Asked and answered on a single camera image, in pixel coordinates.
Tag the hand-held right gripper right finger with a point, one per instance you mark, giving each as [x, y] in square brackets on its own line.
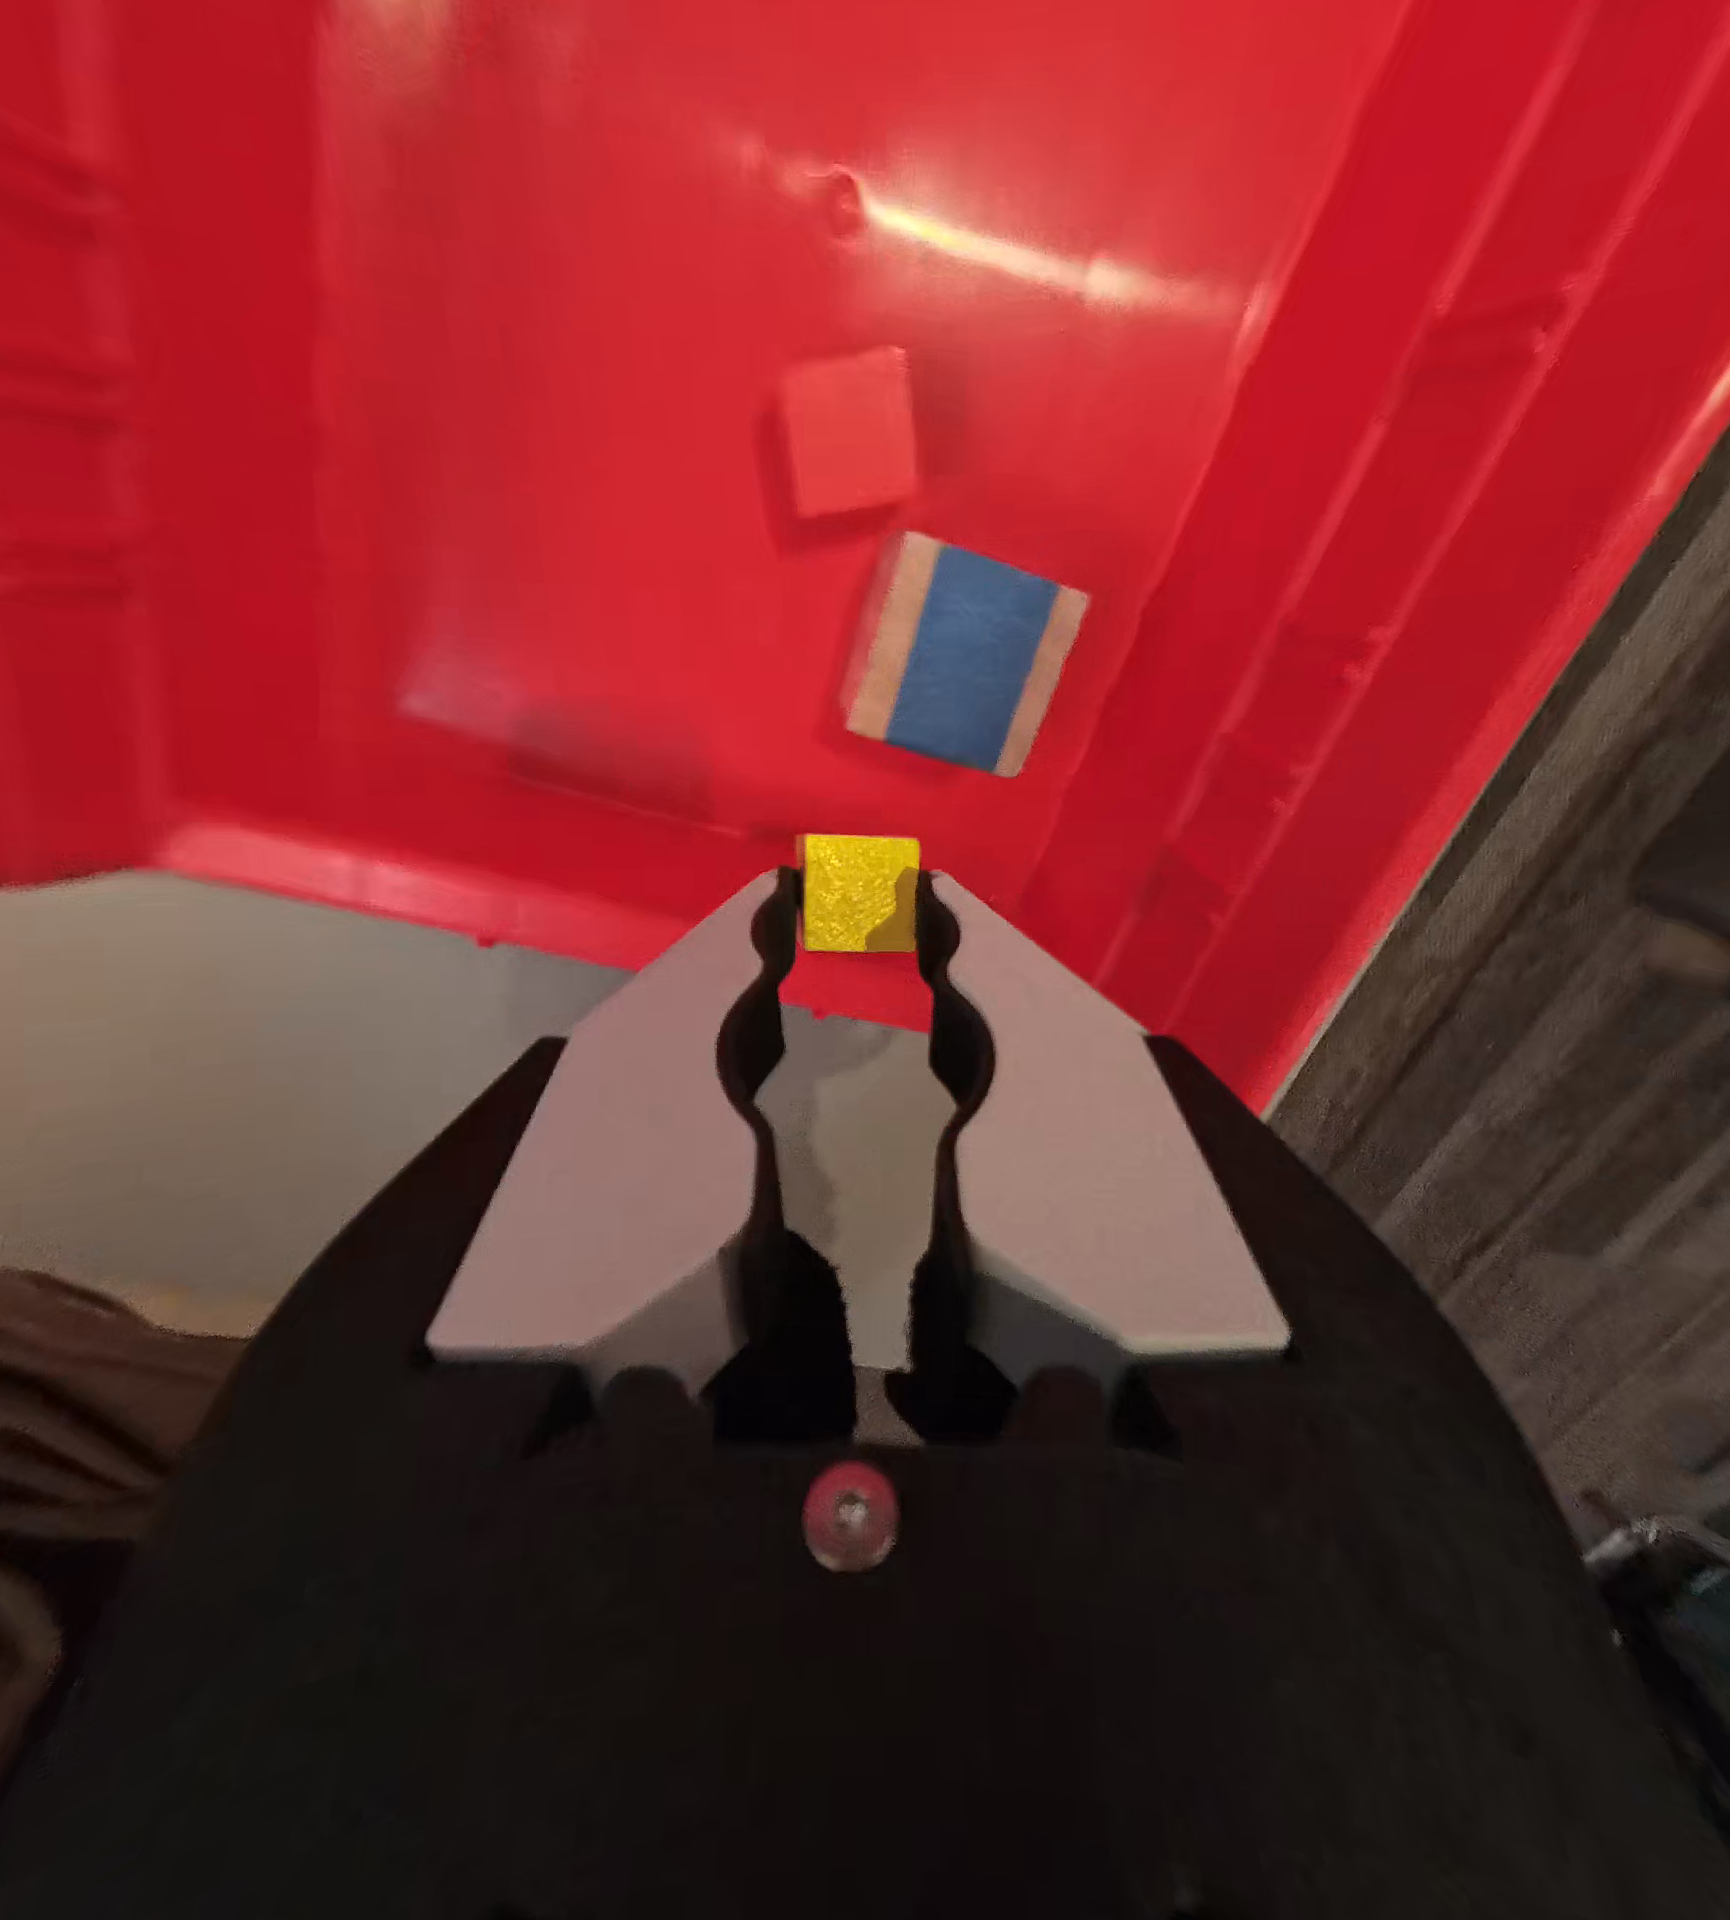
[1104, 1200]

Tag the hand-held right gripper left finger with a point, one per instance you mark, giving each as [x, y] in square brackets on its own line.
[610, 1200]

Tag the red wooden cube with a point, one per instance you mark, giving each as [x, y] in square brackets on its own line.
[847, 435]

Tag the blue wooden cube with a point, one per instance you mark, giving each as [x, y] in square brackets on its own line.
[971, 652]

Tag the yellow wooden cube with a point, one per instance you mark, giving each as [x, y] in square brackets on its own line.
[858, 893]

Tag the red plastic bin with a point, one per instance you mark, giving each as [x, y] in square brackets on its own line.
[504, 451]

